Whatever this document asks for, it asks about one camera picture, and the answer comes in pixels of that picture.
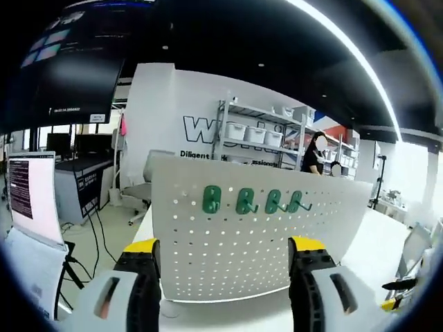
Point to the black tripod stand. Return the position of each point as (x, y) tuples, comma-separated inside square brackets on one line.
[(381, 183)]

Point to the monitor on tripod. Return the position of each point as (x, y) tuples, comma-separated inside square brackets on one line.
[(376, 155)]

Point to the large dark wall display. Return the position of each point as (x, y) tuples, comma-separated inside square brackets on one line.
[(69, 69)]

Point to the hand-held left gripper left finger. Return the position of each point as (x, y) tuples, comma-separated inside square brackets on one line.
[(114, 304)]

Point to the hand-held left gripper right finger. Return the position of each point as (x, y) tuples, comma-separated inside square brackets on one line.
[(328, 304)]

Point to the white mesh office chair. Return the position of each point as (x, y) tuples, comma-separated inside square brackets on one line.
[(415, 249)]

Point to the ceiling light strip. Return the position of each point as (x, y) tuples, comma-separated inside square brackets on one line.
[(363, 62)]

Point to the white perforated mounting plate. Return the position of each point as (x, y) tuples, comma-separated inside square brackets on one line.
[(225, 256)]

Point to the grey office chair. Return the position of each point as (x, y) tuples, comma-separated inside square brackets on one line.
[(142, 188)]

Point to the computer monitor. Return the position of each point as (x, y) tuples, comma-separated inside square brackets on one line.
[(34, 193)]

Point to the grey metal storage shelf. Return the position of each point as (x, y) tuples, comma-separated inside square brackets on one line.
[(263, 114)]

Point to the white pole stand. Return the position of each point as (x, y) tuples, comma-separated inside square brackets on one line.
[(116, 166)]

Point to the white storage bin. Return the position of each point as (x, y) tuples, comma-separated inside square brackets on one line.
[(273, 138), (255, 134), (235, 130)]

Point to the black desk monitor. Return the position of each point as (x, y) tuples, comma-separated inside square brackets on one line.
[(59, 145), (93, 145)]

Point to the pink hanging item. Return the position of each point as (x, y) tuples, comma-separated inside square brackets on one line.
[(123, 125)]

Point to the black laptop stand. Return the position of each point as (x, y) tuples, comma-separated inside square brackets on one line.
[(69, 273)]

